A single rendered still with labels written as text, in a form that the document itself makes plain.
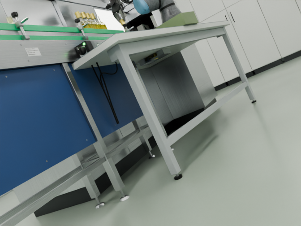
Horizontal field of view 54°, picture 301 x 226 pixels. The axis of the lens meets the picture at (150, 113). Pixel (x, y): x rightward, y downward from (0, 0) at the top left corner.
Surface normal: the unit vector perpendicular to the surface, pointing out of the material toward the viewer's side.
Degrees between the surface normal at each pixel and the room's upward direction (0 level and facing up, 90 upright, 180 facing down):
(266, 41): 90
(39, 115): 90
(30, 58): 90
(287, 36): 90
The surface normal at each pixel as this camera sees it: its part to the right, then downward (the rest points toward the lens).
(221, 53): -0.38, 0.22
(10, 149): 0.83, -0.36
